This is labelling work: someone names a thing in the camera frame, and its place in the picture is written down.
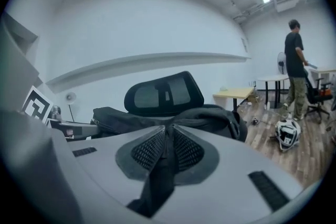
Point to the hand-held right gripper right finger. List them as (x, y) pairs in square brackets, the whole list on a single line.
[(202, 160)]

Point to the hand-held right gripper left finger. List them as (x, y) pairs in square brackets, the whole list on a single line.
[(126, 160)]

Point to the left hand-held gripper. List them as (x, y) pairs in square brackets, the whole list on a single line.
[(35, 107)]

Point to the black swivel office chair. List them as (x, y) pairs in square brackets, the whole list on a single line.
[(319, 98)]

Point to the grey floor lamp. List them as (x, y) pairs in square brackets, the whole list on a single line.
[(70, 97)]

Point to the light wooden table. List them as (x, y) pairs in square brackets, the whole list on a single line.
[(233, 92)]

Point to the white and black helmet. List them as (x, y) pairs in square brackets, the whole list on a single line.
[(287, 133)]

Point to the round white table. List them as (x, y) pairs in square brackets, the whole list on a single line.
[(273, 77)]

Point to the black standing fan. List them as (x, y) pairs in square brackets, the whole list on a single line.
[(281, 63)]

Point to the white desk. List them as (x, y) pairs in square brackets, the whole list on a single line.
[(326, 70)]

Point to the white ceiling air conditioner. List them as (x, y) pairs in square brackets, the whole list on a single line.
[(290, 1)]

